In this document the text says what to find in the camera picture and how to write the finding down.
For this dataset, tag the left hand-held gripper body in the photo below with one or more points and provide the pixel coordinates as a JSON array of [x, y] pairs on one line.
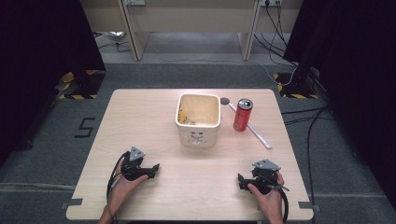
[[132, 169]]

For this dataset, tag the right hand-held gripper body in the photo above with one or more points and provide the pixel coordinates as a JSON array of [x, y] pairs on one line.
[[264, 179]]

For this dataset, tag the white ruler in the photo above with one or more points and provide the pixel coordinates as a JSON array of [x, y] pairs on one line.
[[260, 135]]

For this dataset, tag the white plastic bin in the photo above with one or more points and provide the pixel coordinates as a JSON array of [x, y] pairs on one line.
[[199, 133]]

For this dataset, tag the red drink can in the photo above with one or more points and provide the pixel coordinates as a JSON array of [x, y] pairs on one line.
[[243, 116]]

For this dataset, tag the person's left hand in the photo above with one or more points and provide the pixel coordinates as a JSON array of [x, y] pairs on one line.
[[123, 191]]

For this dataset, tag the person's right hand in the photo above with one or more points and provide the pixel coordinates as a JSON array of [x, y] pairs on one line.
[[269, 202]]

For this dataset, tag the grey tape piece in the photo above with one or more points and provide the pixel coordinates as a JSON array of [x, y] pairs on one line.
[[73, 202], [308, 206]]

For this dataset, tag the small grey round disc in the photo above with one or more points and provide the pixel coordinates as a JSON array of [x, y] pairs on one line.
[[224, 101]]

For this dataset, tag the stand base with hazard tape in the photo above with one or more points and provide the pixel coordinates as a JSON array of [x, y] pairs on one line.
[[295, 88], [87, 85]]

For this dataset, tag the black curtain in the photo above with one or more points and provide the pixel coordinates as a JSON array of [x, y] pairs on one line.
[[358, 77], [37, 62]]

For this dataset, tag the wall power outlet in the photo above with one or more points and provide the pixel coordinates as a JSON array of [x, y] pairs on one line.
[[270, 2]]

